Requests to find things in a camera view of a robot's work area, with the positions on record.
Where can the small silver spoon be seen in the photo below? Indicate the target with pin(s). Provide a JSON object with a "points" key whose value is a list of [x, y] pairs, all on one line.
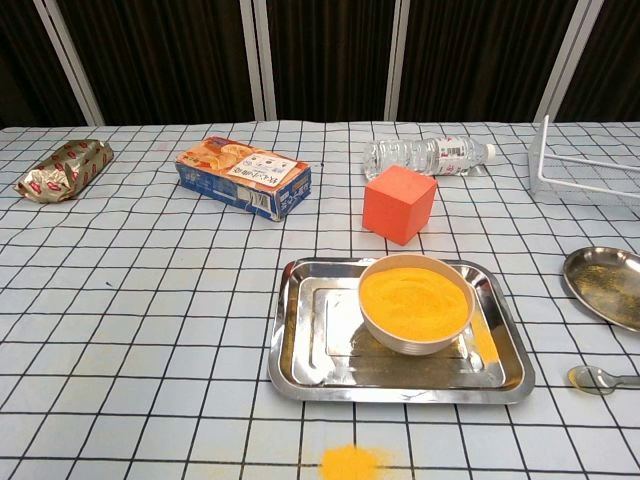
{"points": [[585, 380]]}

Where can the yellow-orange powder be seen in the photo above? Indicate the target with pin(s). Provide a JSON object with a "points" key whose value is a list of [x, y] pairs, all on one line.
{"points": [[415, 300]]}

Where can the beige bowl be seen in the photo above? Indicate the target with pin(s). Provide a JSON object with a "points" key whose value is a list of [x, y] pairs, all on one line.
{"points": [[415, 346]]}

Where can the orange powder pile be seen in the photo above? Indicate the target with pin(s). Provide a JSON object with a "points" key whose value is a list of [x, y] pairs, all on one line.
{"points": [[350, 462]]}

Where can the orange cube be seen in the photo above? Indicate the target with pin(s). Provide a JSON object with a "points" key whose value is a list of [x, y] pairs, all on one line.
{"points": [[395, 210]]}

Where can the orange blue cookie box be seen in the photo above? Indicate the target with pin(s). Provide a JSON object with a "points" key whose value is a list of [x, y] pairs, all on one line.
{"points": [[235, 175]]}

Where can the rectangular steel tray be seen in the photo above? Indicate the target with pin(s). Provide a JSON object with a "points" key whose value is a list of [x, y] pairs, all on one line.
{"points": [[320, 350]]}

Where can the clear plastic water bottle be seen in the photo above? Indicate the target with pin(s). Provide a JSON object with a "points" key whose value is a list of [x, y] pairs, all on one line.
{"points": [[415, 152]]}

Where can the checked tablecloth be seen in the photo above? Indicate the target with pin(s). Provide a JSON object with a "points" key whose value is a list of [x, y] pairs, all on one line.
{"points": [[150, 300]]}

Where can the black folding screen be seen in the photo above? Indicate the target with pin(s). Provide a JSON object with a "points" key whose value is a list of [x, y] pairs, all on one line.
{"points": [[165, 55]]}

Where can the gold foil snack packet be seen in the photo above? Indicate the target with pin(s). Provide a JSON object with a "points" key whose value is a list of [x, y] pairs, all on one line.
{"points": [[60, 170]]}

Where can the round steel plate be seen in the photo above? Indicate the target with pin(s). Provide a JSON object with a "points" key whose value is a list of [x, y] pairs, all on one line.
{"points": [[605, 285]]}

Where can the white screen frame post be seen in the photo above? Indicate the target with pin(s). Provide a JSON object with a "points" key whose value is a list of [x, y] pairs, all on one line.
{"points": [[67, 70], [398, 60], [564, 60], [265, 60]]}

